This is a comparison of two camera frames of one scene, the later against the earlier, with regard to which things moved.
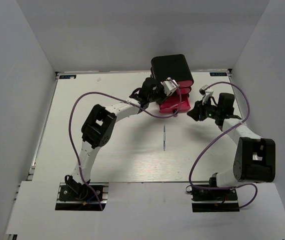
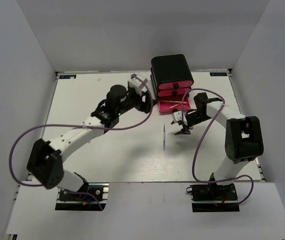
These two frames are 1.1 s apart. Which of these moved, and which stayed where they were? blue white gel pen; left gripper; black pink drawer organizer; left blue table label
Moved: left gripper
Stayed: black pink drawer organizer; blue white gel pen; left blue table label
